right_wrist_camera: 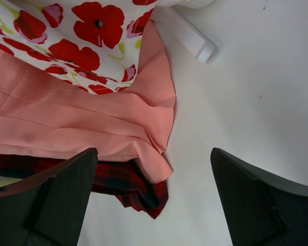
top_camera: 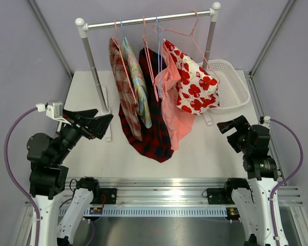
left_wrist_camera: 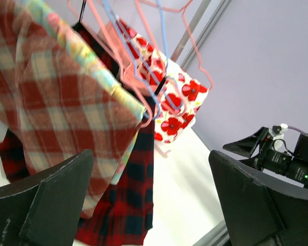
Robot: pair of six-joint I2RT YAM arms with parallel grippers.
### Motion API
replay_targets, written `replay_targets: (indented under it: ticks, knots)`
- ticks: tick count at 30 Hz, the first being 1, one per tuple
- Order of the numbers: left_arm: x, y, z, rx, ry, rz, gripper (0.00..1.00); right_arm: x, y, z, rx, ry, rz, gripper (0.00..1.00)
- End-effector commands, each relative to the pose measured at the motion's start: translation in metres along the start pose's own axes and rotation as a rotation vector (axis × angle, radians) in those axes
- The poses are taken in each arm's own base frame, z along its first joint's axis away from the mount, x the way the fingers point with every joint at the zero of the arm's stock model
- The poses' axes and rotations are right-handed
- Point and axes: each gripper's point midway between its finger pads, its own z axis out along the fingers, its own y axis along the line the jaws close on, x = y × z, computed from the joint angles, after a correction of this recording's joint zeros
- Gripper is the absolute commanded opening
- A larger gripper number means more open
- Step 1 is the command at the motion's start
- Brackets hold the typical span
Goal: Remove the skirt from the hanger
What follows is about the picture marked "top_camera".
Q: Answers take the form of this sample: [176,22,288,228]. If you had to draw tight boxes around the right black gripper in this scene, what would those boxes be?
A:
[217,115,252,154]

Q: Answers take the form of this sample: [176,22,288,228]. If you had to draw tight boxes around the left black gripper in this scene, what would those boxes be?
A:
[53,108,113,163]

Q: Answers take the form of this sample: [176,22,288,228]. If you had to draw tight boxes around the red white checked skirt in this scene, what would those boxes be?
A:
[108,38,143,141]

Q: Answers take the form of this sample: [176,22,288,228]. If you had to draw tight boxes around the red poppy print skirt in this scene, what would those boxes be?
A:
[164,40,220,115]

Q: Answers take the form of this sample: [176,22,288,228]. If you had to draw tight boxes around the pastel floral skirt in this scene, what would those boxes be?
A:
[121,37,152,129]

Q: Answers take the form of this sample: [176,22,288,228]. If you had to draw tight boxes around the salmon pink skirt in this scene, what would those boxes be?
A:
[155,45,196,151]

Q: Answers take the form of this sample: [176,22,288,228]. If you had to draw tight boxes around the red black plaid skirt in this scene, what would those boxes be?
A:
[119,49,174,163]

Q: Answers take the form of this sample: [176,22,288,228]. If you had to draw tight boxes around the blue wire hanger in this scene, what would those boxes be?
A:
[120,19,128,46]
[156,15,163,98]

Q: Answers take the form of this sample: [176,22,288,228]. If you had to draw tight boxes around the pink wire hanger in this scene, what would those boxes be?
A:
[142,17,159,102]
[112,19,138,106]
[152,9,221,85]

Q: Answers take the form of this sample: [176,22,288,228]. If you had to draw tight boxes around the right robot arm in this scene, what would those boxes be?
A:
[217,115,289,245]

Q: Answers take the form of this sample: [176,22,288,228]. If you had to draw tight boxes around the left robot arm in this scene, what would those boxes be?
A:
[27,109,113,245]

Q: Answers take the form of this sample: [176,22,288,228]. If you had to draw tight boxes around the white plastic basket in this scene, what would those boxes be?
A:
[203,59,251,116]

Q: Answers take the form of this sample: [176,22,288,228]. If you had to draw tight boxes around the white metal clothes rack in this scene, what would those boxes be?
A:
[74,2,222,142]

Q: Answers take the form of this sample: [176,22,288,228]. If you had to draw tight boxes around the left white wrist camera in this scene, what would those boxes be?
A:
[36,101,68,124]

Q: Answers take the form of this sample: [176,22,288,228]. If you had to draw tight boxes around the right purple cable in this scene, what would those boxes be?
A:
[268,118,304,241]

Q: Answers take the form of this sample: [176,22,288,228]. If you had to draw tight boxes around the purple cable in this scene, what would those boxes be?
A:
[4,107,42,246]
[268,118,304,241]

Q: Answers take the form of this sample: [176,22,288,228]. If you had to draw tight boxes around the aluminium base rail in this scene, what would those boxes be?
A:
[23,176,304,207]

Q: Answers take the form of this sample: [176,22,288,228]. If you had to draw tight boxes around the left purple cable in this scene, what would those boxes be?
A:
[4,107,42,246]

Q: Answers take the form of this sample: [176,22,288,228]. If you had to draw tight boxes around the white slotted cable duct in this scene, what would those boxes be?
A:
[83,207,227,217]

